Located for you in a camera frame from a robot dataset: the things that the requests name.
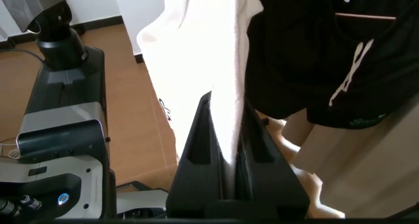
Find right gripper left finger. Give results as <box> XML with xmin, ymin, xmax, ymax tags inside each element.
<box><xmin>166</xmin><ymin>91</ymin><xmax>230</xmax><ymax>219</ymax></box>

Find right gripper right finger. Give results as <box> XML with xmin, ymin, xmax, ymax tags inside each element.
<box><xmin>234</xmin><ymin>100</ymin><xmax>311</xmax><ymax>219</ymax></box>

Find black shorts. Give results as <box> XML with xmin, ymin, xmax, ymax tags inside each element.
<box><xmin>244</xmin><ymin>0</ymin><xmax>419</xmax><ymax>130</ymax></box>

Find white garment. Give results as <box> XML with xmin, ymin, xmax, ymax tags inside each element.
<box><xmin>136</xmin><ymin>0</ymin><xmax>264</xmax><ymax>198</ymax></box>

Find pink clothes hanger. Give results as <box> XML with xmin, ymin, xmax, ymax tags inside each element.
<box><xmin>335</xmin><ymin>12</ymin><xmax>397</xmax><ymax>21</ymax></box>

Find beige curtain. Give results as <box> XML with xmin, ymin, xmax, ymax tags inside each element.
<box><xmin>281</xmin><ymin>92</ymin><xmax>419</xmax><ymax>218</ymax></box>

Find black cable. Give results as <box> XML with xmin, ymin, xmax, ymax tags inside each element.
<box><xmin>0</xmin><ymin>48</ymin><xmax>46</xmax><ymax>64</ymax></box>

